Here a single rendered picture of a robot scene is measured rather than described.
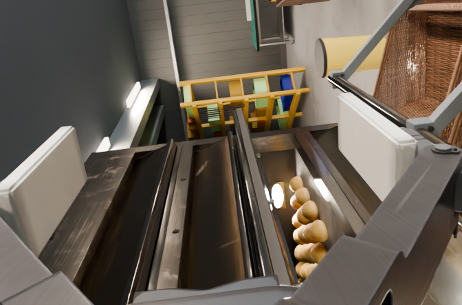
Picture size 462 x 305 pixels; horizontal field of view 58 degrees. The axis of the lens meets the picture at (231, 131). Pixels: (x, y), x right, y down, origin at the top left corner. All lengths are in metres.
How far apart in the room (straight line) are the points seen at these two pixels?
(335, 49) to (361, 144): 3.57
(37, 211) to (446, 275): 0.96
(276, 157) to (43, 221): 1.76
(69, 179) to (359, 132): 0.13
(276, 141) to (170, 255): 0.92
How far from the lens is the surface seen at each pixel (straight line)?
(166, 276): 1.06
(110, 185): 1.61
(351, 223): 1.19
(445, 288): 1.04
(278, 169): 1.93
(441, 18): 1.88
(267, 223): 0.91
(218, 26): 8.88
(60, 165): 0.19
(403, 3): 1.23
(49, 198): 0.18
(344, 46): 3.78
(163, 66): 9.07
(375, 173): 0.17
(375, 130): 0.17
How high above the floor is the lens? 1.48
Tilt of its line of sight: 1 degrees down
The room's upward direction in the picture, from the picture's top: 97 degrees counter-clockwise
